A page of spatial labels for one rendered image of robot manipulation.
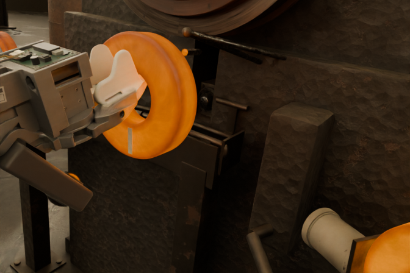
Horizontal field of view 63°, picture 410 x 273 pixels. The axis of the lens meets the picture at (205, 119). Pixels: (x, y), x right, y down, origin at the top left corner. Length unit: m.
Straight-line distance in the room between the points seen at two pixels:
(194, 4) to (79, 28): 0.48
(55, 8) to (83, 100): 3.17
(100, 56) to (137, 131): 0.10
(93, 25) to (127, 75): 0.56
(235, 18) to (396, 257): 0.38
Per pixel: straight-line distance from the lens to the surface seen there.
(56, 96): 0.30
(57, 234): 1.52
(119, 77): 0.36
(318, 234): 0.48
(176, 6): 0.58
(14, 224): 1.61
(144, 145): 0.41
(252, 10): 0.53
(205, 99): 0.72
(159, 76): 0.37
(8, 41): 1.17
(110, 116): 0.33
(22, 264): 1.41
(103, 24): 0.89
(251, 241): 0.56
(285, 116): 0.51
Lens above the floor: 0.95
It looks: 20 degrees down
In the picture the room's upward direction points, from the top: 7 degrees clockwise
